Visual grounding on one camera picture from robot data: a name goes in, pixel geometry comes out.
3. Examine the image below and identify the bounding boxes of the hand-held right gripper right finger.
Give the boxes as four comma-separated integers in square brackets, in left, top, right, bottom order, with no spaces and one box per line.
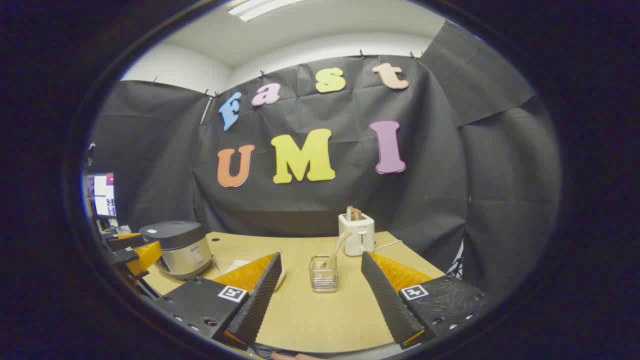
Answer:
[361,251,493,350]

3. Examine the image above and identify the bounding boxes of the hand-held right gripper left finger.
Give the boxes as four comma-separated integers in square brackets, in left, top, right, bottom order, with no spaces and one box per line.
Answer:
[152,251,283,351]

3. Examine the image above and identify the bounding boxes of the silver black rice cooker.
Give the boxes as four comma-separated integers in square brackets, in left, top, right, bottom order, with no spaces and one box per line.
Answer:
[139,220,214,281]

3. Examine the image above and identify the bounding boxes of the clear container of white rice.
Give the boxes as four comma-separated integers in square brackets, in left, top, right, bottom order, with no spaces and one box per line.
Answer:
[212,248,287,292]

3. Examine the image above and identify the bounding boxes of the clear chopstick holder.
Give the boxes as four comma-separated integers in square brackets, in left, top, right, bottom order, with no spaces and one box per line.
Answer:
[308,254,339,293]

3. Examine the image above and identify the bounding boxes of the wooden spoon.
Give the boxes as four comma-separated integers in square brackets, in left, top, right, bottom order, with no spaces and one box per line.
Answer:
[325,231,354,271]

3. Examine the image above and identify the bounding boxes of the computer monitor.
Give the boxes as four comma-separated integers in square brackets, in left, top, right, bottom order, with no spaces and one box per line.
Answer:
[86,172,117,219]

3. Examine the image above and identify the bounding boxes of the white toaster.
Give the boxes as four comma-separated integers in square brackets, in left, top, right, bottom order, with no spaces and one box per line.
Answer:
[338,212,376,257]

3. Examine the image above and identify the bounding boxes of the black backdrop stand legs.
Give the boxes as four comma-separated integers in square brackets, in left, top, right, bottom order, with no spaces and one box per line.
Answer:
[446,240,467,279]

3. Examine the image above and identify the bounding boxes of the ceiling light panel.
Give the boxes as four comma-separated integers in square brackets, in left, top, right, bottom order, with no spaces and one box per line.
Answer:
[227,0,306,22]

